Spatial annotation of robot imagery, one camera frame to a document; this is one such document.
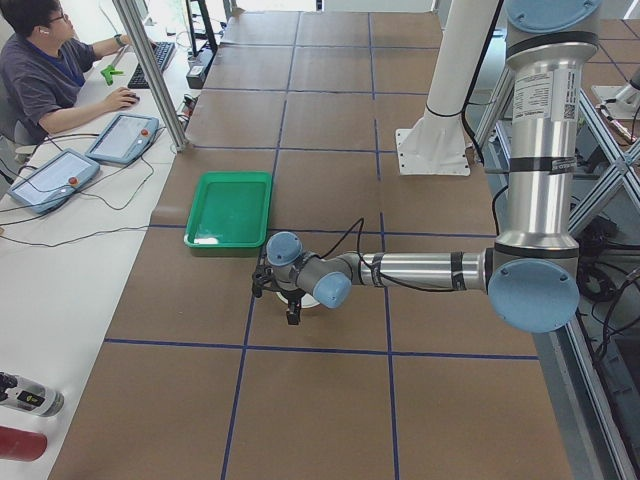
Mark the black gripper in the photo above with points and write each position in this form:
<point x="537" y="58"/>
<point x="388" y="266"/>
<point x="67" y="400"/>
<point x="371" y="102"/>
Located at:
<point x="291" y="302"/>

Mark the white round plate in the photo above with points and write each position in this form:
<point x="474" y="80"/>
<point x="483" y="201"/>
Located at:
<point x="307" y="302"/>

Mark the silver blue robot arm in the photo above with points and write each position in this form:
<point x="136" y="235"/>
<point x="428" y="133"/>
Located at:
<point x="529" y="272"/>

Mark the green plastic tray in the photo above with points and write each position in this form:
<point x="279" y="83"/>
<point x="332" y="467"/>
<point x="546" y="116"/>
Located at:
<point x="229" y="215"/>

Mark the white central pillar with base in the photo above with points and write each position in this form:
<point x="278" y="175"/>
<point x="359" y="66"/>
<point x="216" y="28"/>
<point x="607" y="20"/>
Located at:
<point x="435" y="145"/>

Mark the far blue teach pendant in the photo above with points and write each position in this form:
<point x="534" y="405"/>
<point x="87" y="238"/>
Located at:
<point x="124" y="139"/>

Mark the blue teach pendant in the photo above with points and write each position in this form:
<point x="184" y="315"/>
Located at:
<point x="52" y="184"/>
<point x="124" y="139"/>

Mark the black desktop box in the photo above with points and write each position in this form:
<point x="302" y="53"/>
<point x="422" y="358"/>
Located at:
<point x="199" y="66"/>

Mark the near blue teach pendant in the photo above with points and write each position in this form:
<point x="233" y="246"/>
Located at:
<point x="52" y="184"/>

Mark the clear water bottle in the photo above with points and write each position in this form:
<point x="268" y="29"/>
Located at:
<point x="22" y="394"/>

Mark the green plastic clamp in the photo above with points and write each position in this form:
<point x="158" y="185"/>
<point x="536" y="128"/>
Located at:
<point x="109" y="72"/>

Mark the red bottle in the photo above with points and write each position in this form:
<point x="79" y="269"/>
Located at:
<point x="21" y="445"/>

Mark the seated person in grey shirt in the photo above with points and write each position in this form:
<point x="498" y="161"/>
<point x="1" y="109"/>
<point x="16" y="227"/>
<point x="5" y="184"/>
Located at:
<point x="43" y="68"/>

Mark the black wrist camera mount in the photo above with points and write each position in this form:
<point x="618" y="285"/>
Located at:
<point x="262" y="278"/>

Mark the aluminium frame post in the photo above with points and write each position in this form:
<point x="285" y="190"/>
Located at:
<point x="128" y="15"/>

